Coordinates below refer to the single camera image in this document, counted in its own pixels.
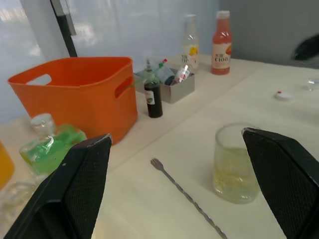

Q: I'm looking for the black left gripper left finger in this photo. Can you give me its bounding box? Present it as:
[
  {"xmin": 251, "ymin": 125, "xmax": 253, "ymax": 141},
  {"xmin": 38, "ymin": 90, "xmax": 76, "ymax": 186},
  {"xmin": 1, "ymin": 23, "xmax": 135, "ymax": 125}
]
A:
[{"xmin": 4, "ymin": 133, "xmax": 113, "ymax": 239}]

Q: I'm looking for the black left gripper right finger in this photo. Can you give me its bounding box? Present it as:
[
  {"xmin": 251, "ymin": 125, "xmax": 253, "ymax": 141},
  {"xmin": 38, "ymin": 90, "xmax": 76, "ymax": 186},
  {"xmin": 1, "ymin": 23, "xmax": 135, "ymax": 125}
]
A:
[{"xmin": 241, "ymin": 127, "xmax": 319, "ymax": 239}]

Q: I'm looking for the square bottle with green liquid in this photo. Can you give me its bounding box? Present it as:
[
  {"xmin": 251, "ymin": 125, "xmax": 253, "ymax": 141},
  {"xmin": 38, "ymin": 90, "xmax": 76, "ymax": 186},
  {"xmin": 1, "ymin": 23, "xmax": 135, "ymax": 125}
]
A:
[{"xmin": 19, "ymin": 113, "xmax": 88, "ymax": 176}]

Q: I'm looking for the clear drinking glass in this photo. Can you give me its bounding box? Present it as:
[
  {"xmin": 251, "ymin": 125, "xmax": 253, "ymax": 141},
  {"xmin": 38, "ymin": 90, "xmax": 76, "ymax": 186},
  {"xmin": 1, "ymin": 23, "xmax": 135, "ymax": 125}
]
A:
[{"xmin": 213, "ymin": 122, "xmax": 261, "ymax": 205}]

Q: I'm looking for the clear textured glass bottle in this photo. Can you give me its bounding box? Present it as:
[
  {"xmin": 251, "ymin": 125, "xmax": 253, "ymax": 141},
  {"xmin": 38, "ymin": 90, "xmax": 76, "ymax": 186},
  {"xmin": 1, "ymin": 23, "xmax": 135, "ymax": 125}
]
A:
[{"xmin": 0, "ymin": 181, "xmax": 38, "ymax": 231}]

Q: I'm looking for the orange juice bottle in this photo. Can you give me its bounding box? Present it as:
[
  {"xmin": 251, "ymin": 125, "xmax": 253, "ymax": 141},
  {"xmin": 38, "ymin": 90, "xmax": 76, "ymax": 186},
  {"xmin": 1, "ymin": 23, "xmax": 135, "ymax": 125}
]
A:
[{"xmin": 0, "ymin": 139, "xmax": 15, "ymax": 190}]

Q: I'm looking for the white bottle cap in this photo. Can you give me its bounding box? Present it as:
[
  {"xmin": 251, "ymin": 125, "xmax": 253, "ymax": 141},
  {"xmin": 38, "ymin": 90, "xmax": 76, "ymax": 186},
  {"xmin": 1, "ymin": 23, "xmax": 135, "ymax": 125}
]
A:
[{"xmin": 275, "ymin": 91, "xmax": 294, "ymax": 101}]

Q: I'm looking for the long twisted metal bar spoon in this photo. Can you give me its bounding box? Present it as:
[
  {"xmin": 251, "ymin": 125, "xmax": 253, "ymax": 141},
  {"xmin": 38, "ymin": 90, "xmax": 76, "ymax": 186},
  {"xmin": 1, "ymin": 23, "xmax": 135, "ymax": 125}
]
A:
[{"xmin": 150, "ymin": 158, "xmax": 228, "ymax": 239}]

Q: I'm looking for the small dark sauce bottle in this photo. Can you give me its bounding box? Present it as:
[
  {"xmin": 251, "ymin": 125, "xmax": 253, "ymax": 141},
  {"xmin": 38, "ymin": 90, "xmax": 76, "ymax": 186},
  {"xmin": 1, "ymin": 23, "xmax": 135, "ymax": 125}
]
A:
[{"xmin": 144, "ymin": 59, "xmax": 163, "ymax": 119}]

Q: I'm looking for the pink juice bottle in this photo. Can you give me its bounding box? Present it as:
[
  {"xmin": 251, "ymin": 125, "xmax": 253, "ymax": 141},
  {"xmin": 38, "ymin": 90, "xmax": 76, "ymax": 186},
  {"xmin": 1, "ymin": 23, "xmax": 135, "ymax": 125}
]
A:
[{"xmin": 211, "ymin": 10, "xmax": 233, "ymax": 76}]

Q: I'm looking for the small red-capped bottle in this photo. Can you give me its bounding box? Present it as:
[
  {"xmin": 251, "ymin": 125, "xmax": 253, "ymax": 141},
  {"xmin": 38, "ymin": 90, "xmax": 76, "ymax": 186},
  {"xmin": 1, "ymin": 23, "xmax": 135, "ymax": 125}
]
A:
[{"xmin": 155, "ymin": 58, "xmax": 175, "ymax": 83}]

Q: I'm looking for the small pink labelled bottle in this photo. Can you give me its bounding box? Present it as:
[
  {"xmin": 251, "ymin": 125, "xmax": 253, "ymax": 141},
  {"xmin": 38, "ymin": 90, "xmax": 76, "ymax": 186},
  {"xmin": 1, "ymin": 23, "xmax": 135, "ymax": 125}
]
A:
[{"xmin": 171, "ymin": 63, "xmax": 192, "ymax": 85}]

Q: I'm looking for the pale yellow juice bottle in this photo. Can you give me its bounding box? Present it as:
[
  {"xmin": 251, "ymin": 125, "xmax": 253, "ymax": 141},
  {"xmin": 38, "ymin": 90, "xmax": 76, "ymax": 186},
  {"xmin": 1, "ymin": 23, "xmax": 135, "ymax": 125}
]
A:
[{"xmin": 181, "ymin": 14, "xmax": 200, "ymax": 70}]

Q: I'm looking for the orange plastic basket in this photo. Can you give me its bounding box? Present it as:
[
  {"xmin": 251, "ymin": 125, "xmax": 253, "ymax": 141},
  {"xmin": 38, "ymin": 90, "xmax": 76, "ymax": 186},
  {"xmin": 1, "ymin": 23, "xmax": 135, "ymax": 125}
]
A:
[{"xmin": 7, "ymin": 57, "xmax": 139, "ymax": 146}]

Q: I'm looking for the small clear glass object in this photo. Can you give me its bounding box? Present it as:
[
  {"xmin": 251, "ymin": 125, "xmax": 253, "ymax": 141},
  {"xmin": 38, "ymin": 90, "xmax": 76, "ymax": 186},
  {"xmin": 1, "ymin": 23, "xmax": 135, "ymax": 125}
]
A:
[{"xmin": 307, "ymin": 77, "xmax": 319, "ymax": 92}]

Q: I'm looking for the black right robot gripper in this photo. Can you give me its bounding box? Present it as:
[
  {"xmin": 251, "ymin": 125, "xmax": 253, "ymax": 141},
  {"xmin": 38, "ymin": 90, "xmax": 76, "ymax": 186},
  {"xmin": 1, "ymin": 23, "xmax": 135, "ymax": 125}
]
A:
[{"xmin": 291, "ymin": 33, "xmax": 319, "ymax": 61}]

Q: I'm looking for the silver metal box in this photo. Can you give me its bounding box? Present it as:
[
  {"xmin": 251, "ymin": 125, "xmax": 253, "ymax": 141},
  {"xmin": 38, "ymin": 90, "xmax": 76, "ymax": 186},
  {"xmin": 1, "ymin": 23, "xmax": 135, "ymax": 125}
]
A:
[{"xmin": 135, "ymin": 66, "xmax": 195, "ymax": 105}]

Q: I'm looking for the black vertical post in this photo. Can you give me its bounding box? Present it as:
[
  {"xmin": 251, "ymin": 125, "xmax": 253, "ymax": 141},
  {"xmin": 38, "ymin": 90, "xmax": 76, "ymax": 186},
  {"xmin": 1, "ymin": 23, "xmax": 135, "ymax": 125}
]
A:
[{"xmin": 49, "ymin": 0, "xmax": 78, "ymax": 58}]

